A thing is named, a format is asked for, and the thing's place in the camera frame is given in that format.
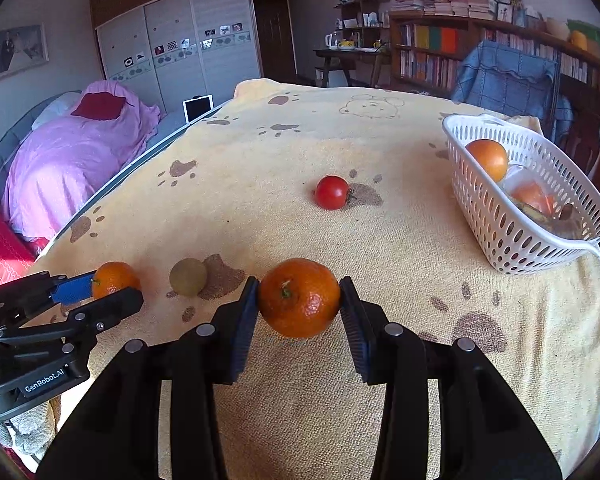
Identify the mandarin orange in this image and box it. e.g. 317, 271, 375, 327
92, 261, 142, 299
258, 258, 340, 338

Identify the green brown kiwi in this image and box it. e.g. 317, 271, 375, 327
169, 258, 208, 297

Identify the red tomato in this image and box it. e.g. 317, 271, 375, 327
314, 176, 349, 210

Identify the white plastic basket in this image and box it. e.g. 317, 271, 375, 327
442, 114, 600, 274

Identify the orange snack bag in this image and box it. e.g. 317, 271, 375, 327
500, 165, 557, 216

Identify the pink bed blanket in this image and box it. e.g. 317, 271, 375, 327
1, 80, 161, 240

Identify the yellow bear print towel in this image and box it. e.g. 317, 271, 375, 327
34, 79, 600, 472

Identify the red garment on bed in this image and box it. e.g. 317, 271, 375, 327
71, 92, 126, 120

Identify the white tablet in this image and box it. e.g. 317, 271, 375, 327
183, 94, 214, 124

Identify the white wardrobe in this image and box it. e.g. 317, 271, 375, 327
95, 0, 261, 116

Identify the blue plaid cloth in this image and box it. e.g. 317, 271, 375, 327
451, 40, 574, 143

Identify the small wooden desk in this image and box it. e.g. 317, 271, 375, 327
314, 48, 391, 88

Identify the wooden bookshelf with books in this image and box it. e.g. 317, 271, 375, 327
388, 8, 600, 99

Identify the dark wooden chair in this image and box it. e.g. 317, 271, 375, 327
559, 76, 600, 191

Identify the white electric kettle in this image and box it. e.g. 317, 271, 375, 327
324, 32, 339, 49

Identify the small open shelf unit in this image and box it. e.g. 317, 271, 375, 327
335, 0, 389, 49

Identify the woven basket on shelf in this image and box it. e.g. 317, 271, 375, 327
545, 18, 570, 41

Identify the yellow jar on shelf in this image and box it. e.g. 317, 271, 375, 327
570, 30, 588, 51

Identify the green box on shelf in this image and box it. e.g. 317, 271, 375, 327
567, 20, 600, 44

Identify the framed wall picture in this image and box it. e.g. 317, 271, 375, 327
0, 24, 48, 80

